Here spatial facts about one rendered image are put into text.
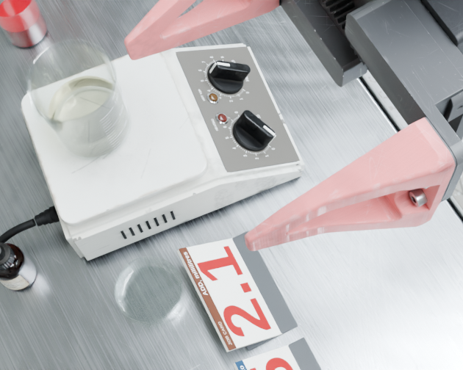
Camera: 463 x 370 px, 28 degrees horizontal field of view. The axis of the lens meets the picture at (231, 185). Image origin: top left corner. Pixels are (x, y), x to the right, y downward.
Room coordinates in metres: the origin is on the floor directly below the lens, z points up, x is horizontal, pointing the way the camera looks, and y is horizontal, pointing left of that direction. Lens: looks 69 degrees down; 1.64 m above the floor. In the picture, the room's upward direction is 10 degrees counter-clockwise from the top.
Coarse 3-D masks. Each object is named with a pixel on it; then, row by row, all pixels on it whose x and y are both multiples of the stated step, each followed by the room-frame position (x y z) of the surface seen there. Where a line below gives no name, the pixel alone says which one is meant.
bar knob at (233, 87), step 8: (216, 64) 0.36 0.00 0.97; (224, 64) 0.36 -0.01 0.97; (232, 64) 0.36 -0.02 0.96; (240, 64) 0.36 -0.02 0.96; (208, 72) 0.36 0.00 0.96; (216, 72) 0.35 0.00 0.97; (224, 72) 0.35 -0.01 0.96; (232, 72) 0.35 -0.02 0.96; (240, 72) 0.35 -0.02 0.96; (248, 72) 0.35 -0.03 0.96; (216, 80) 0.35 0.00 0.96; (224, 80) 0.35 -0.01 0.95; (232, 80) 0.35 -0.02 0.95; (240, 80) 0.35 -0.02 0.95; (216, 88) 0.34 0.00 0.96; (224, 88) 0.34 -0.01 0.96; (232, 88) 0.34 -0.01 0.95; (240, 88) 0.35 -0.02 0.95
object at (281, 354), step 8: (280, 352) 0.13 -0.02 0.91; (256, 360) 0.12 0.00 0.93; (264, 360) 0.12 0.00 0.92; (272, 360) 0.12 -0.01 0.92; (280, 360) 0.12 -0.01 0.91; (288, 360) 0.12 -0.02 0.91; (248, 368) 0.12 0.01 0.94; (256, 368) 0.12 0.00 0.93; (264, 368) 0.12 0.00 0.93; (272, 368) 0.12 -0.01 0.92; (280, 368) 0.12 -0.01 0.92; (288, 368) 0.12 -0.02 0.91
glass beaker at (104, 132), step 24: (48, 48) 0.34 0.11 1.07; (72, 48) 0.34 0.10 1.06; (96, 48) 0.34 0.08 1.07; (48, 72) 0.33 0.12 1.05; (72, 72) 0.34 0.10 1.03; (96, 72) 0.34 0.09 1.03; (48, 96) 0.33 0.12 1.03; (120, 96) 0.31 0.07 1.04; (48, 120) 0.29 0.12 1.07; (72, 120) 0.28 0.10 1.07; (96, 120) 0.29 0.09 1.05; (120, 120) 0.30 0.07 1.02; (72, 144) 0.29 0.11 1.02; (96, 144) 0.28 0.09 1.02; (120, 144) 0.29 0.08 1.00
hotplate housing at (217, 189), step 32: (256, 64) 0.38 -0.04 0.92; (192, 96) 0.34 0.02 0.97; (192, 192) 0.25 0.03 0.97; (224, 192) 0.26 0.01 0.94; (256, 192) 0.26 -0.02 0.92; (64, 224) 0.25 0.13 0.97; (96, 224) 0.24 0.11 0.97; (128, 224) 0.24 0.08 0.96; (160, 224) 0.24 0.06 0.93; (96, 256) 0.23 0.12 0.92
